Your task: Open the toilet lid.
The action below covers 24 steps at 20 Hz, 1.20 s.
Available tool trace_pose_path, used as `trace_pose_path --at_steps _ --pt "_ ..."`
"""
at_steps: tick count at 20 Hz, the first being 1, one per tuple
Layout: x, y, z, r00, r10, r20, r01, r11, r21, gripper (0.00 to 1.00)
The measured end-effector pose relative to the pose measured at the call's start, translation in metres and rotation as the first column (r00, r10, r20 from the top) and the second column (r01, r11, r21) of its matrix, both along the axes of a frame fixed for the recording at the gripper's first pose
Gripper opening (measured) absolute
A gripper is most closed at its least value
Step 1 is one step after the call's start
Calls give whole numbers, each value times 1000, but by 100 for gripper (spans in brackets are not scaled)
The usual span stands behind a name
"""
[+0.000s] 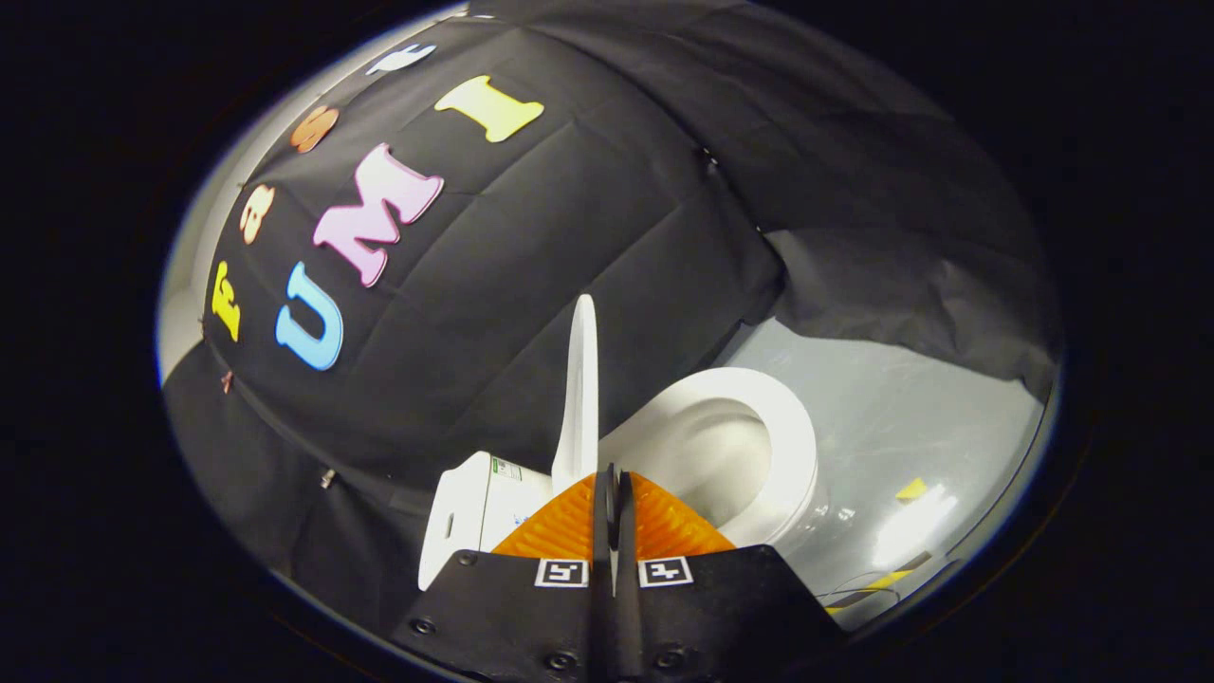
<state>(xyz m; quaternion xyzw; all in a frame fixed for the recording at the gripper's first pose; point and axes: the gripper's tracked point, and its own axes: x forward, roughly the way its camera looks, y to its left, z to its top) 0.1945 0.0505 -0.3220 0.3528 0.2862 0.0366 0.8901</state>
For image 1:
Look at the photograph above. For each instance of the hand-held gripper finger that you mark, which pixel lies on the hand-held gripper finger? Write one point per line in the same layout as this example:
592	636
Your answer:
626	569
603	569

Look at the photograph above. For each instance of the white toilet lid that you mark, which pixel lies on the white toilet lid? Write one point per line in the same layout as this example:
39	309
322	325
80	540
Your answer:
579	398

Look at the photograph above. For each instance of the white toilet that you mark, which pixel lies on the white toilet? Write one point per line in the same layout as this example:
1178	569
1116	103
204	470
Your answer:
474	512

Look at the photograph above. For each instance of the yellow floor tape piece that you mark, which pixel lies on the yellow floor tape piece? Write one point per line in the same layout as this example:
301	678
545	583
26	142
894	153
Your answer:
911	489

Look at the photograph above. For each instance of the black backdrop cloth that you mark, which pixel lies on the black backdrop cloth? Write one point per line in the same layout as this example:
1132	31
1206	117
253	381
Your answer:
569	237

